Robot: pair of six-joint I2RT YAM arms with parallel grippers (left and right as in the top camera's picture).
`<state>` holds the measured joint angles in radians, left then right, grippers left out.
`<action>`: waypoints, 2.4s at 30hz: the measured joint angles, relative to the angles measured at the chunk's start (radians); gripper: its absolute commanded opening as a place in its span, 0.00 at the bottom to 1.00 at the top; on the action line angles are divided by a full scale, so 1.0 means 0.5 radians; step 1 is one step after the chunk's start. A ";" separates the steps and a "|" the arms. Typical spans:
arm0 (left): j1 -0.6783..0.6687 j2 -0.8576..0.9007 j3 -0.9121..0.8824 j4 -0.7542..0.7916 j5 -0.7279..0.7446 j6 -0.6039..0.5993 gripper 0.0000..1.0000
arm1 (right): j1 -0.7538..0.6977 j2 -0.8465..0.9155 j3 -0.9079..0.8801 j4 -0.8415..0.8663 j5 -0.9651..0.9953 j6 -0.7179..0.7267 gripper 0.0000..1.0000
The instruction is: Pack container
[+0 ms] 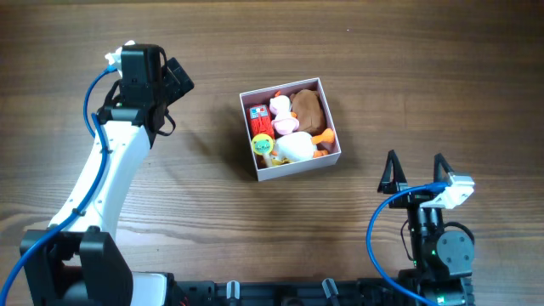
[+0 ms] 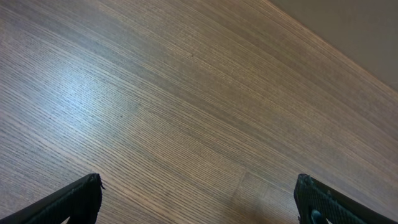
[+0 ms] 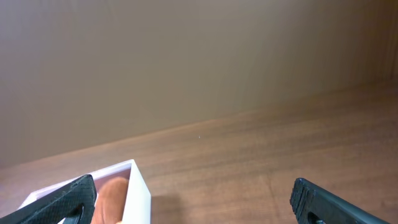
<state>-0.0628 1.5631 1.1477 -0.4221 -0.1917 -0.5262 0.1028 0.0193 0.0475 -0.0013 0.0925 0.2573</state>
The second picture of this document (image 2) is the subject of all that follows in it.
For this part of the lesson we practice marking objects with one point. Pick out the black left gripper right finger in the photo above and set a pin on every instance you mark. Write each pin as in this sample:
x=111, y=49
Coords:
x=319, y=203

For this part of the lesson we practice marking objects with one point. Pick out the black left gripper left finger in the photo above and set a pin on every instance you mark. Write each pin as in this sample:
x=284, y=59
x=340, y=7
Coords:
x=77, y=203

